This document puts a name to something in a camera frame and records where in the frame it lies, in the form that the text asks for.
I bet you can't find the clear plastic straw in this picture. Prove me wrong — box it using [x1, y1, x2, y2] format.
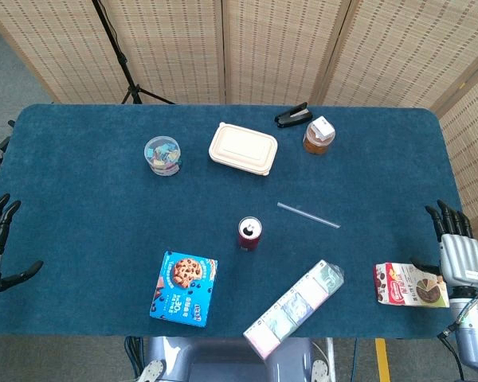
[276, 201, 341, 229]

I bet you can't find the red soda can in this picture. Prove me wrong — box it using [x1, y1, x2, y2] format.
[237, 216, 263, 252]

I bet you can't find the beige lidded lunch box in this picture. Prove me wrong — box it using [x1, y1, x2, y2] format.
[208, 122, 279, 177]

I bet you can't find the blue cookie box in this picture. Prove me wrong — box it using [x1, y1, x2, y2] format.
[149, 250, 219, 329]

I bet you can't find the clear tub of colourful clips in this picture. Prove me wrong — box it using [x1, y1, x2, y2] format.
[143, 135, 182, 177]

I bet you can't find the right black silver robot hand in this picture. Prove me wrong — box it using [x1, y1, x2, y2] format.
[410, 199, 478, 288]

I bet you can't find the amber jar with white lid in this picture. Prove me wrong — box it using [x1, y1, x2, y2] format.
[302, 115, 337, 157]

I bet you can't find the blue table cloth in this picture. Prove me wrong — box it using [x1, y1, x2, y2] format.
[0, 103, 478, 339]

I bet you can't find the black cable bundle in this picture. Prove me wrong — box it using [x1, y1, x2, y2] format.
[123, 336, 145, 382]

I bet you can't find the blue-grey robot torso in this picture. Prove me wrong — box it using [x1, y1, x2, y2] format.
[137, 336, 338, 382]

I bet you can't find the pastel tissue multipack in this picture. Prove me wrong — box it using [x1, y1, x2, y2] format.
[242, 259, 346, 361]

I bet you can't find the black tripod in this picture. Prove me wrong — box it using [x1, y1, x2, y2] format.
[90, 0, 175, 105]

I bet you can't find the black stapler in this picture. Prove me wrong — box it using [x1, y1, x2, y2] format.
[273, 101, 314, 129]

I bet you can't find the red white snack box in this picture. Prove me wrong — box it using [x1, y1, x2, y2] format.
[373, 262, 450, 310]

